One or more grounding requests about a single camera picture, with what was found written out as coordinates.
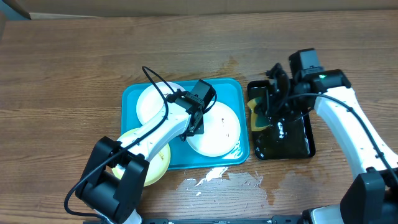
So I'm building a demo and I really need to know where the large white plate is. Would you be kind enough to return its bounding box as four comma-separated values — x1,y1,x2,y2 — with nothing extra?
187,102,241,157

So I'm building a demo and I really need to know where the blue plastic tray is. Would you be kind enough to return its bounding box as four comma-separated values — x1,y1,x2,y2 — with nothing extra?
121,78,250,170

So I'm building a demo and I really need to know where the green yellow sponge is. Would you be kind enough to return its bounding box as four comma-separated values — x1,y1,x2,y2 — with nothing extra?
247,97,271,132

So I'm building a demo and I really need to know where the small white plate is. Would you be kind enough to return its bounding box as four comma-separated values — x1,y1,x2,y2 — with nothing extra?
136,82,185,124

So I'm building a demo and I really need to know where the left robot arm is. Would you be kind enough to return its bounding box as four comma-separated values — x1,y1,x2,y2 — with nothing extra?
68,91,214,223

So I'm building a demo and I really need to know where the yellow plate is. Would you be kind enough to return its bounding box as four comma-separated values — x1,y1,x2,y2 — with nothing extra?
112,128,171,187

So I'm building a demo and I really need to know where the black tray with water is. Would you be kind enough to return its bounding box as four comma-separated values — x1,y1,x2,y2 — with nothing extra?
247,80,316,160

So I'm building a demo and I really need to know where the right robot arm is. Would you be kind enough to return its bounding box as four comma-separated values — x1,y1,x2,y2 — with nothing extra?
266,63,397,223

